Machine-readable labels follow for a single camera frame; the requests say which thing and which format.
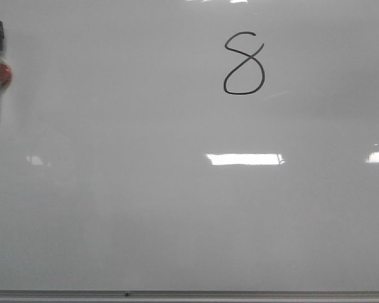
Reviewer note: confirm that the red round magnet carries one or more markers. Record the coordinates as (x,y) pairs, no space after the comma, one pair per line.
(5,74)

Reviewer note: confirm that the white whiteboard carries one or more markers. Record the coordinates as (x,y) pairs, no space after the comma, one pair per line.
(190,145)

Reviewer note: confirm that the grey aluminium whiteboard frame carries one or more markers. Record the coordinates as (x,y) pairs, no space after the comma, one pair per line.
(184,296)

